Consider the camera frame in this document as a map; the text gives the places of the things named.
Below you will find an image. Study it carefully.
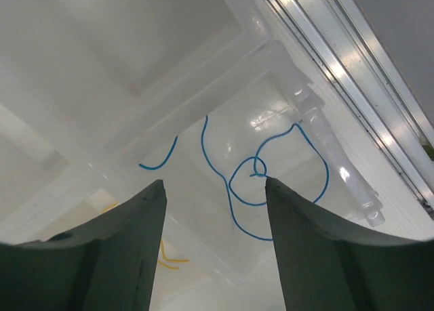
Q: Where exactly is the blue wire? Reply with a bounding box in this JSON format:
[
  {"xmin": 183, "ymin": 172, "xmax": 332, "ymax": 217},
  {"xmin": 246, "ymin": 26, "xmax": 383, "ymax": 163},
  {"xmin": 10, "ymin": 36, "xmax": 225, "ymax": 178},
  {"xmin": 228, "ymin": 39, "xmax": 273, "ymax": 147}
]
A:
[{"xmin": 138, "ymin": 115, "xmax": 330, "ymax": 241}]

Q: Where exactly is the white foam compartment tray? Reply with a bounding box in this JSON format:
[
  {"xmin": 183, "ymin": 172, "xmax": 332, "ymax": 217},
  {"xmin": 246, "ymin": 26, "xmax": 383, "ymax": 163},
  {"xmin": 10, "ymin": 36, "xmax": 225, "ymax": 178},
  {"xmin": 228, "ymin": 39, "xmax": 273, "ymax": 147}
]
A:
[{"xmin": 1, "ymin": 0, "xmax": 384, "ymax": 310}]

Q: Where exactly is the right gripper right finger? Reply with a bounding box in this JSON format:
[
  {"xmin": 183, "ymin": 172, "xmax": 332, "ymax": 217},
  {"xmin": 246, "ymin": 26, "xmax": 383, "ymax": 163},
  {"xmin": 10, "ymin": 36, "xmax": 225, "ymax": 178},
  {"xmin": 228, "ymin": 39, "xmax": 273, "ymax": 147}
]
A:
[{"xmin": 265, "ymin": 178, "xmax": 433, "ymax": 310}]

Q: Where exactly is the yellow wire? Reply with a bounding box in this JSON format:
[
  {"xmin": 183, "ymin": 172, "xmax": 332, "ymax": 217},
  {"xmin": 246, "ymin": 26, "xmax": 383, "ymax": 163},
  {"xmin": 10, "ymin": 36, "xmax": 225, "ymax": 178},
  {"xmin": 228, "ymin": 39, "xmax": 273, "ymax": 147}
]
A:
[{"xmin": 101, "ymin": 201, "xmax": 190, "ymax": 270}]

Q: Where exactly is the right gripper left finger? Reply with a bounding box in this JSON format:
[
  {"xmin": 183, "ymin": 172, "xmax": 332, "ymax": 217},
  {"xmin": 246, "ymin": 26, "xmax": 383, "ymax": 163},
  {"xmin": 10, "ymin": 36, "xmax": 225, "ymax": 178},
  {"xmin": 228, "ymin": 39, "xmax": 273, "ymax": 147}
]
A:
[{"xmin": 1, "ymin": 180, "xmax": 167, "ymax": 310}]

